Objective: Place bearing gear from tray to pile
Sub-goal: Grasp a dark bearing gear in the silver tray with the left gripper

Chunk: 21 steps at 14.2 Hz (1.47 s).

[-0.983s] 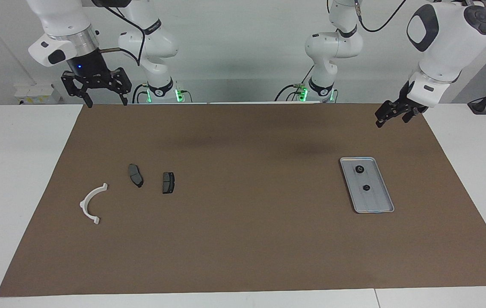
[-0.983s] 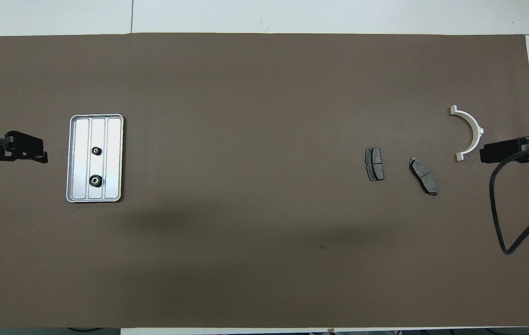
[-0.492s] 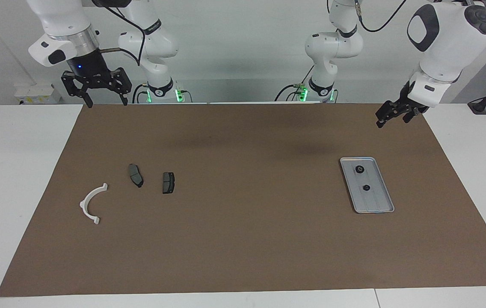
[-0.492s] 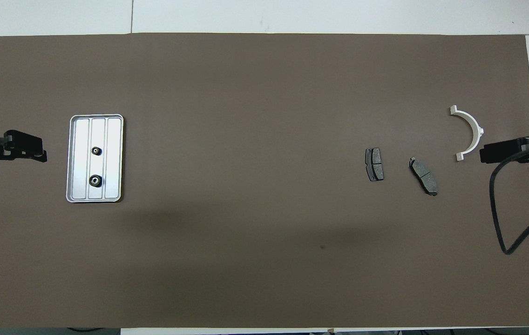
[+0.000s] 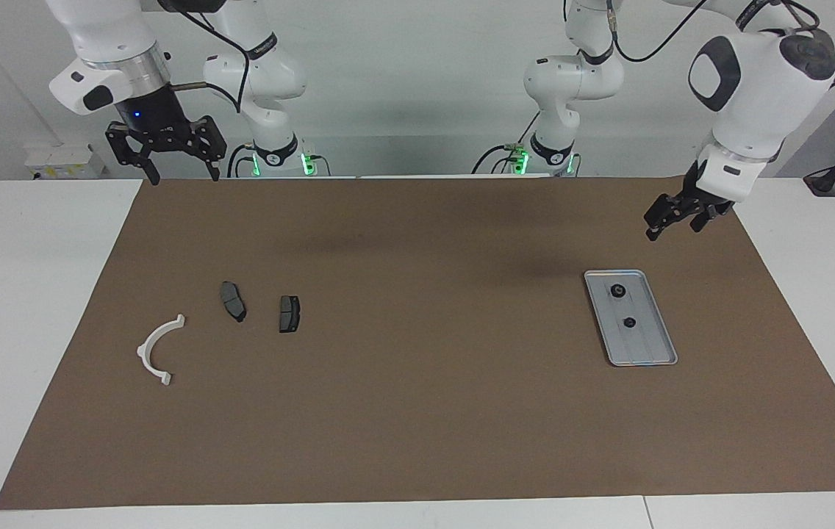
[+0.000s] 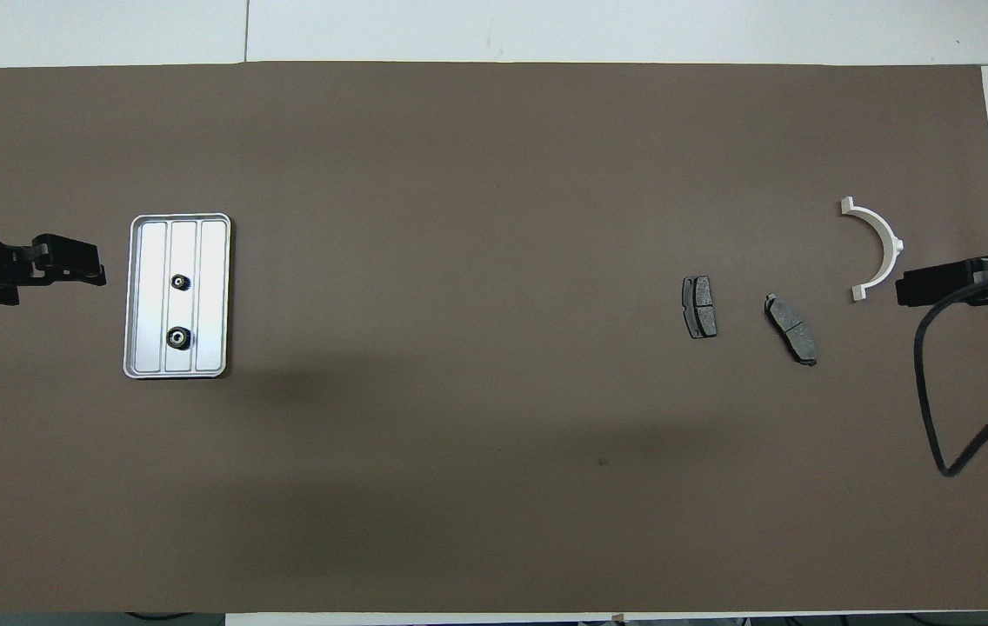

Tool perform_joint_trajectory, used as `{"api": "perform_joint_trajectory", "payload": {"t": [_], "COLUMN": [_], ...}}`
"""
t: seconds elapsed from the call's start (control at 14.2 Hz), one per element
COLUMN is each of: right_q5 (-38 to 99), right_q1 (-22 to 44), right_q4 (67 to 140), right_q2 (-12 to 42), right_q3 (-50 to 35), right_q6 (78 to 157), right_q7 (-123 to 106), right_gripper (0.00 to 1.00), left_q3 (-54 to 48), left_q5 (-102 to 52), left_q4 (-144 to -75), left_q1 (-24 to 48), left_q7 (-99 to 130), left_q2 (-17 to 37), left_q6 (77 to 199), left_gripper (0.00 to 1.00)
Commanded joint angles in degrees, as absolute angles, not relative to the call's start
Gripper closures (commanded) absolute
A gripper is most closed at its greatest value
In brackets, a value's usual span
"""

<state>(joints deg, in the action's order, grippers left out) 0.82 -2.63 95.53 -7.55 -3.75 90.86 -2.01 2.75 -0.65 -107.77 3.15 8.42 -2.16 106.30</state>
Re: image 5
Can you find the long dark brake pad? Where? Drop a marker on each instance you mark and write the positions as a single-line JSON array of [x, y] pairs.
[[232, 301]]

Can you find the brown table mat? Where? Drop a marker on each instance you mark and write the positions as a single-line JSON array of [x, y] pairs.
[[417, 411]]

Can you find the white power box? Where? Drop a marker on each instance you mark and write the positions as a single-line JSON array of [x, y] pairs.
[[65, 162]]

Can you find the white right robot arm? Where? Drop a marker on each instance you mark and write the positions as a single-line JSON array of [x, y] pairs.
[[116, 29]]

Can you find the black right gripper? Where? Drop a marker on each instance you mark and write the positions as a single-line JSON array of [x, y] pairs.
[[153, 117]]

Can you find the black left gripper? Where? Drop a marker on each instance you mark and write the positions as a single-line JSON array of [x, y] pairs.
[[697, 198]]

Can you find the silver metal tray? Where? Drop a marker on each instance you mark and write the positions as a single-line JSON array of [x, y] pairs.
[[642, 345]]

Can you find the short dark brake pad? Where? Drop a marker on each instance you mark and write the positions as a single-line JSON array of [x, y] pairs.
[[289, 314]]

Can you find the black knob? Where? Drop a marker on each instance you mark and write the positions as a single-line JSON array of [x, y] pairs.
[[617, 291]]

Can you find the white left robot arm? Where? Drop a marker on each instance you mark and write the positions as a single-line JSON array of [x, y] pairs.
[[755, 73]]

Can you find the white semicircular bracket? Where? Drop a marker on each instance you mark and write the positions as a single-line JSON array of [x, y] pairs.
[[145, 353]]

